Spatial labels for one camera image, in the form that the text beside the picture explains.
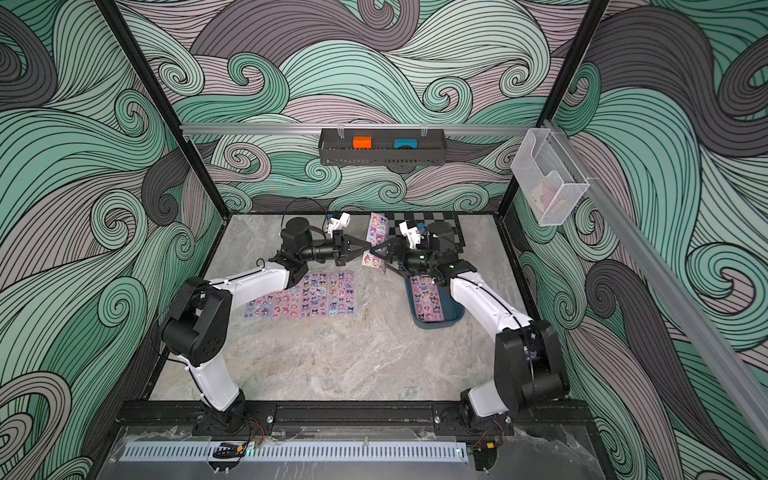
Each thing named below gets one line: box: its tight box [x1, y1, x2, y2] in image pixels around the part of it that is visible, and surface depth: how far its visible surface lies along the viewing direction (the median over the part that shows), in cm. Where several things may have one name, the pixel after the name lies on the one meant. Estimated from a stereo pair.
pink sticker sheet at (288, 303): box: [272, 284, 303, 319], surface depth 95 cm
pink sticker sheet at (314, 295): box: [300, 272, 329, 319], surface depth 97 cm
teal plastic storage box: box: [404, 277, 465, 329], surface depth 94 cm
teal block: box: [394, 139, 418, 149], surface depth 97 cm
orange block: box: [352, 136, 373, 149], surface depth 97 cm
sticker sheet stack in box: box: [410, 276, 444, 322], surface depth 97 cm
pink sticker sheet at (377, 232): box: [361, 212, 389, 273], surface depth 81 cm
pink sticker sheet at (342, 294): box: [327, 271, 357, 317], surface depth 99 cm
